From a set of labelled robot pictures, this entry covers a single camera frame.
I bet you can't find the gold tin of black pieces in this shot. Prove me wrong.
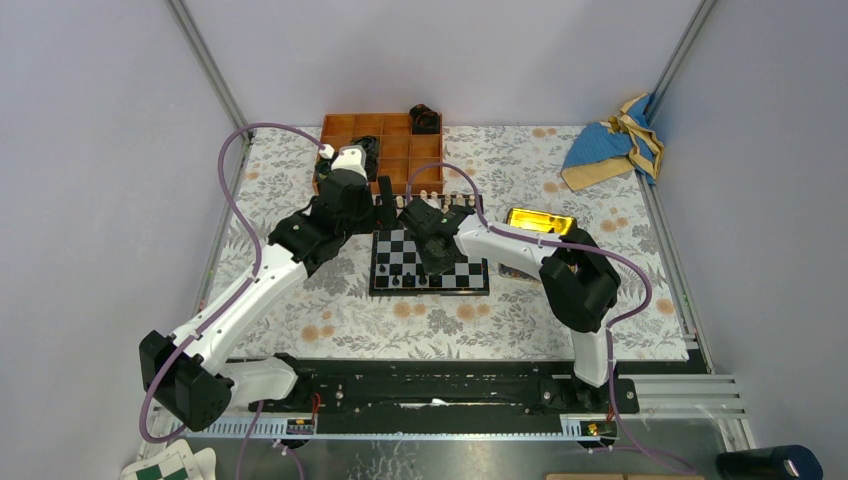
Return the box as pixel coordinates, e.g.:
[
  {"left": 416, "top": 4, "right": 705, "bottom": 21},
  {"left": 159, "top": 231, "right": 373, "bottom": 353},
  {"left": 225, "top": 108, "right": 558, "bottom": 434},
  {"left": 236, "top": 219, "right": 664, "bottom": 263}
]
[{"left": 498, "top": 207, "right": 578, "bottom": 283}]

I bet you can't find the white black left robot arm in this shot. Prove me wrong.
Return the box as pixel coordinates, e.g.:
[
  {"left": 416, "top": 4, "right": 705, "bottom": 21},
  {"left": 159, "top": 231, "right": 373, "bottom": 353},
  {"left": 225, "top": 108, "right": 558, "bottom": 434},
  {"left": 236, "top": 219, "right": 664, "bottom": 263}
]
[{"left": 139, "top": 169, "right": 397, "bottom": 440}]

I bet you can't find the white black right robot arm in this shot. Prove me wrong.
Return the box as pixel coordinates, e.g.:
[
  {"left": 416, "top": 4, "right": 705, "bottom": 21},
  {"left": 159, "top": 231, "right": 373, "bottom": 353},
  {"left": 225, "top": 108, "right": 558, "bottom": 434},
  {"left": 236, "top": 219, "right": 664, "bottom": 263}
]
[{"left": 398, "top": 198, "right": 621, "bottom": 412}]

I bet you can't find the black silver chess board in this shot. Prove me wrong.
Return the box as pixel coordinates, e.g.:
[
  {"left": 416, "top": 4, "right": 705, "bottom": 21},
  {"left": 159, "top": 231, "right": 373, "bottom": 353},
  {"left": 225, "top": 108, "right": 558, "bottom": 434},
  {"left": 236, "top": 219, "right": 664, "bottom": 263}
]
[{"left": 368, "top": 225, "right": 490, "bottom": 297}]

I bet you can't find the orange compartment tray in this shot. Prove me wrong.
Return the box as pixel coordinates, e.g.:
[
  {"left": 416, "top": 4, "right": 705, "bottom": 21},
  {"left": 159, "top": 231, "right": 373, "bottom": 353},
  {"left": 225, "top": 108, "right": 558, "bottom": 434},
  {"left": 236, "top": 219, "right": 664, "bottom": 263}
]
[{"left": 320, "top": 113, "right": 444, "bottom": 195}]

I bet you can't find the black coil middle compartment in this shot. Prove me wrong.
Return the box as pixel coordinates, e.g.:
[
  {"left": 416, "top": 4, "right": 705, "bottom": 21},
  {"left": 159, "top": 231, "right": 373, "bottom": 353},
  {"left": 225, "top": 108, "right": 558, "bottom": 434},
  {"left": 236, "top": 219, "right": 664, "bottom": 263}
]
[{"left": 351, "top": 135, "right": 380, "bottom": 182}]

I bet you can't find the black coil compartment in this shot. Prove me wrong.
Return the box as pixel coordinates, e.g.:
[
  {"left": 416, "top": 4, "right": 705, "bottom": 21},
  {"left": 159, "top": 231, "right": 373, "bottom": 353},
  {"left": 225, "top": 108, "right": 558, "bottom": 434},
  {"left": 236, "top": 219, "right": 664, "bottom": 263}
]
[
  {"left": 351, "top": 135, "right": 380, "bottom": 182},
  {"left": 409, "top": 104, "right": 442, "bottom": 135}
]

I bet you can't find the black coil top compartment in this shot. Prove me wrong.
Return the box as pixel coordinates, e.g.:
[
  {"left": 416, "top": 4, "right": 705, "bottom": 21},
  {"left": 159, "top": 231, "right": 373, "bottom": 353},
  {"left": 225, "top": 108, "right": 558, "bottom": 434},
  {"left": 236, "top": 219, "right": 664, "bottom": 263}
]
[{"left": 409, "top": 104, "right": 442, "bottom": 135}]

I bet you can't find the floral table mat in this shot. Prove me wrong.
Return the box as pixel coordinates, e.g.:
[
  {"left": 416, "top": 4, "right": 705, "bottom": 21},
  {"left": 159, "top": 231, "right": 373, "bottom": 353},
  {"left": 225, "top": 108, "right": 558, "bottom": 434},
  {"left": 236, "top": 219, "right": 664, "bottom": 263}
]
[{"left": 233, "top": 126, "right": 688, "bottom": 361}]

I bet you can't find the blue yellow cloth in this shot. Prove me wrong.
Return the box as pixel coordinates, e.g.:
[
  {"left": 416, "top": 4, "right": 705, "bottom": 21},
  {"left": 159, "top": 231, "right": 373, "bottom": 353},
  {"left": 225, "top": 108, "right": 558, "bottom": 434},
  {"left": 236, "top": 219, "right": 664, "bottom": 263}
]
[{"left": 561, "top": 94, "right": 665, "bottom": 191}]

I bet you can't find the green white checkered paper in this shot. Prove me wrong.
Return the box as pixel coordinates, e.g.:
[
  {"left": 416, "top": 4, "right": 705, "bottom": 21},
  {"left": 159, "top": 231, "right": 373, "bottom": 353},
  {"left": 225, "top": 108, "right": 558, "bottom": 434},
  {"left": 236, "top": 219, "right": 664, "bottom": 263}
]
[{"left": 120, "top": 439, "right": 217, "bottom": 480}]

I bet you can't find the black cylinder bottom right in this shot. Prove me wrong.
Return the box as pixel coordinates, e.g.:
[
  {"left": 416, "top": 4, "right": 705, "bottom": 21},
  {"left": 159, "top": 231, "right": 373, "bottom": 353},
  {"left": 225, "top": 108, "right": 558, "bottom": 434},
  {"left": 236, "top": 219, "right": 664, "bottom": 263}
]
[{"left": 715, "top": 445, "right": 824, "bottom": 480}]

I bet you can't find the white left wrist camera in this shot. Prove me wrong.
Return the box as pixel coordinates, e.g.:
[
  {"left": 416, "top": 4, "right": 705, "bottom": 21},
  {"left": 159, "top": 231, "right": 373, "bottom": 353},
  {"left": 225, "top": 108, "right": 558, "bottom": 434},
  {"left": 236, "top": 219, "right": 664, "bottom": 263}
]
[{"left": 318, "top": 144, "right": 368, "bottom": 180}]

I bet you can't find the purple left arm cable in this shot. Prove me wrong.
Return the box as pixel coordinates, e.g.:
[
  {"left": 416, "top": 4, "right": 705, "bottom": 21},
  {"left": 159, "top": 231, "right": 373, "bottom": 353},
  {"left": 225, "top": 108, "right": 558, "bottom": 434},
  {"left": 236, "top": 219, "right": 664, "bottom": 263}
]
[{"left": 138, "top": 123, "right": 336, "bottom": 444}]

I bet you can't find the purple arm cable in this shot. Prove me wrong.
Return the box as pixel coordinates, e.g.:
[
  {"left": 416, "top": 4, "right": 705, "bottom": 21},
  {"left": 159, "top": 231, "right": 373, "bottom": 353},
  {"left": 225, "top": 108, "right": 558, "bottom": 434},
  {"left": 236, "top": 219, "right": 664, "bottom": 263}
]
[
  {"left": 138, "top": 123, "right": 336, "bottom": 444},
  {"left": 405, "top": 162, "right": 700, "bottom": 476}
]

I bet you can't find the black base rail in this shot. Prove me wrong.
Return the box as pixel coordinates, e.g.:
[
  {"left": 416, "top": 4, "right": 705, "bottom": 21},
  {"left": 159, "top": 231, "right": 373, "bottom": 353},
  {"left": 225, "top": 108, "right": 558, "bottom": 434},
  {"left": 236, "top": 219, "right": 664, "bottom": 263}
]
[{"left": 262, "top": 355, "right": 640, "bottom": 435}]

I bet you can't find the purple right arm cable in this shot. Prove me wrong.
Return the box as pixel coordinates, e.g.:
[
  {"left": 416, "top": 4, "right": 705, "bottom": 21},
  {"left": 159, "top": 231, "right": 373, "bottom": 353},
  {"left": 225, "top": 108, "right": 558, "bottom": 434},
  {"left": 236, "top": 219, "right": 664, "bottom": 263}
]
[{"left": 405, "top": 162, "right": 700, "bottom": 476}]

